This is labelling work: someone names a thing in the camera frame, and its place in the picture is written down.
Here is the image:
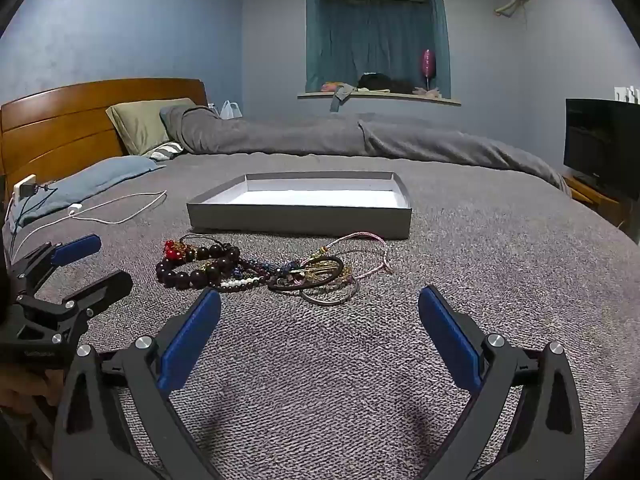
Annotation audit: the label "grey hanging cloth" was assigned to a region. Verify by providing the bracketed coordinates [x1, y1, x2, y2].
[330, 85, 357, 113]

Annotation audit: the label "striped pillow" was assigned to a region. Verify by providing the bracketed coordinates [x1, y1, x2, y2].
[142, 141, 186, 162]

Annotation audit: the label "grey duvet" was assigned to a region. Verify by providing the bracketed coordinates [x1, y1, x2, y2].
[160, 105, 571, 195]

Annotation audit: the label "wooden window sill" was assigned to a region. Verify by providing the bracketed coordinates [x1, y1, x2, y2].
[297, 91, 462, 107]

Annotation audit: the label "blue pillow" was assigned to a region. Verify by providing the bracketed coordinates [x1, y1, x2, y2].
[10, 156, 166, 227]

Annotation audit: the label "person's left hand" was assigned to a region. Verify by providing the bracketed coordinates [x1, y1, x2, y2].
[0, 366, 63, 408]

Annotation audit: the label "black bead bracelet red tassel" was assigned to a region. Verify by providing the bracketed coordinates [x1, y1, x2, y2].
[156, 240, 242, 291]

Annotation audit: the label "grey bed cover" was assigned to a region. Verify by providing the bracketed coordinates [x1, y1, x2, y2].
[0, 152, 633, 480]

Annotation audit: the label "black television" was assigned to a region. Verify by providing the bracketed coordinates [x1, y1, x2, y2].
[564, 98, 640, 202]

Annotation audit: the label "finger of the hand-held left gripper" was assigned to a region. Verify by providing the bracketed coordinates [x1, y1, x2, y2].
[7, 233, 102, 293]
[17, 270, 134, 346]

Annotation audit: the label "wooden headboard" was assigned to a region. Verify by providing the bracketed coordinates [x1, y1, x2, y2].
[0, 78, 208, 196]

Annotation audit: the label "wooden television stand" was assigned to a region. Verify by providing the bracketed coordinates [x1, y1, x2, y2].
[562, 175, 627, 227]

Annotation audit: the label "white bead bracelet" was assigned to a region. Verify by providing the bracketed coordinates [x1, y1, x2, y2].
[219, 276, 268, 292]

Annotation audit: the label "olive pillow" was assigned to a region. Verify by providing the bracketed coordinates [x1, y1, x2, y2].
[106, 98, 197, 156]

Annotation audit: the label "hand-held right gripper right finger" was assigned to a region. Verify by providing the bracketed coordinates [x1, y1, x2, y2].
[418, 285, 586, 480]

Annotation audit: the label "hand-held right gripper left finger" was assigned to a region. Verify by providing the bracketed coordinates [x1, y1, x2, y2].
[51, 288, 236, 480]

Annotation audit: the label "thin black cable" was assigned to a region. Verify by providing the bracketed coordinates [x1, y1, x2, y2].
[5, 184, 57, 241]

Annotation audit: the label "grey shallow cardboard box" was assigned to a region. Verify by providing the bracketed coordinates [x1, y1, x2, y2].
[186, 171, 413, 241]

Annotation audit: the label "black bangle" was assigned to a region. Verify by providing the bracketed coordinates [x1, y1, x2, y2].
[267, 256, 346, 292]

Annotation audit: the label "small dark bead bracelet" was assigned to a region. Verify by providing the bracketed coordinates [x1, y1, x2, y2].
[232, 257, 301, 286]

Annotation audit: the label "dark clothing pile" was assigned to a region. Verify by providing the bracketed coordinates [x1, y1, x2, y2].
[357, 73, 417, 94]

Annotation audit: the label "white power strip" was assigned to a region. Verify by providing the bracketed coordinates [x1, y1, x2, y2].
[12, 174, 38, 202]

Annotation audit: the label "silver metal bangle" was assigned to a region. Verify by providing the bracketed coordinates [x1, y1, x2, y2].
[300, 274, 361, 306]

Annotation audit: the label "pink cord bracelet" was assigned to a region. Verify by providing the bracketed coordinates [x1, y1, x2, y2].
[320, 232, 396, 286]

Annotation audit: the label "teal curtains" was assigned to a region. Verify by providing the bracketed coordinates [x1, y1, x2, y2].
[306, 0, 452, 99]

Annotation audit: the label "white charger with cable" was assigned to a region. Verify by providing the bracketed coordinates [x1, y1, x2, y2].
[12, 190, 168, 261]

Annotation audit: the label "pink balloon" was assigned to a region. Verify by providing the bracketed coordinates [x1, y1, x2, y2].
[422, 49, 437, 91]

